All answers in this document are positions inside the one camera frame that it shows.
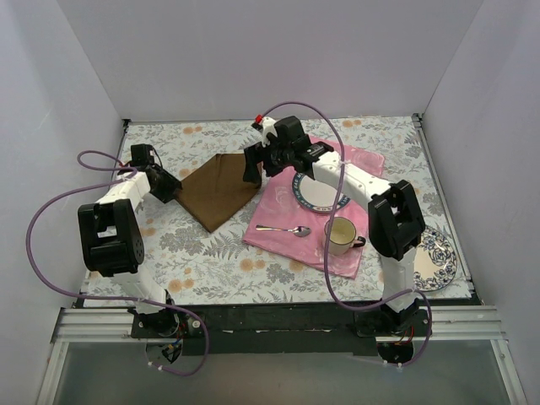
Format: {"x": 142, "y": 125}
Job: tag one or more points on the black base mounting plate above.
{"x": 303, "y": 328}

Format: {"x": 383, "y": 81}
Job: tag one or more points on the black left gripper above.
{"x": 166, "y": 186}

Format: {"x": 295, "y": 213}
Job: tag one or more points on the silver spoon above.
{"x": 299, "y": 231}

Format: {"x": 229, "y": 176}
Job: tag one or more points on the pink floral placemat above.
{"x": 280, "y": 208}

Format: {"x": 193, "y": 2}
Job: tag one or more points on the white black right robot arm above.
{"x": 395, "y": 220}

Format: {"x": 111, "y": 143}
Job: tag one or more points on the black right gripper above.
{"x": 261, "y": 156}

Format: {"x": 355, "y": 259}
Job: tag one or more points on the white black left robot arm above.
{"x": 111, "y": 240}

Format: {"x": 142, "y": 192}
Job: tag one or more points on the cream mug dark rim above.
{"x": 343, "y": 236}

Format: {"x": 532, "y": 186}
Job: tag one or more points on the blue floral white plate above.
{"x": 435, "y": 264}

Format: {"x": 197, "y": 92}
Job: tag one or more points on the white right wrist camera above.
{"x": 265, "y": 125}

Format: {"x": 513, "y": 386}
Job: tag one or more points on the brown cloth napkin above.
{"x": 215, "y": 192}

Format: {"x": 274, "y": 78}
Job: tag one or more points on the green rimmed white plate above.
{"x": 313, "y": 195}

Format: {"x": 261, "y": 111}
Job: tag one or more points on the aluminium table frame rail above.
{"x": 463, "y": 359}

